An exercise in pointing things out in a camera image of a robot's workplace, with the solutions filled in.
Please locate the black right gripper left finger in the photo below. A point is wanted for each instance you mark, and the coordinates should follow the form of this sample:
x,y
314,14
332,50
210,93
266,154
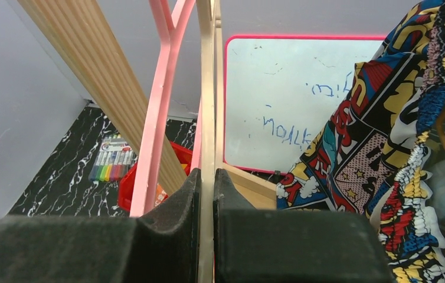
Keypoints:
x,y
160,246

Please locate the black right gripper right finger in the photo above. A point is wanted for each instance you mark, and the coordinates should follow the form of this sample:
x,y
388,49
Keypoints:
x,y
255,245

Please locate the pink hanger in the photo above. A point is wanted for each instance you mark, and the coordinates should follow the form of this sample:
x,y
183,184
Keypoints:
x,y
171,24

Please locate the beige wooden hanger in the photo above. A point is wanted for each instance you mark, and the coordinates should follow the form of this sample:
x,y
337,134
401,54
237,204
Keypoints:
x,y
209,16

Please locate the comic print shorts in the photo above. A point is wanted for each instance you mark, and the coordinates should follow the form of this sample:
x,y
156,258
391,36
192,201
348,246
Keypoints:
x,y
369,157

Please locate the orange card box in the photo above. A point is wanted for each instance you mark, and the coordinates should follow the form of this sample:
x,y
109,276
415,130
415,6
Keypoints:
x,y
160,194

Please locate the red plastic bin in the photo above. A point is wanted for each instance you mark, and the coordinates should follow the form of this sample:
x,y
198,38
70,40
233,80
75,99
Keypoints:
x,y
127,184

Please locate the marker pen pack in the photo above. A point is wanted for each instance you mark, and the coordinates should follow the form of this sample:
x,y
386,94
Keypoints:
x,y
114,159

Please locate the wooden clothes rack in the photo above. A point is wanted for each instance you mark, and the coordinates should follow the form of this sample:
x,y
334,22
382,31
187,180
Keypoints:
x,y
83,38

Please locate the whiteboard with pink frame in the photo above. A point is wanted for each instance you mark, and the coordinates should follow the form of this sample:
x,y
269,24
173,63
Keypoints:
x,y
280,90

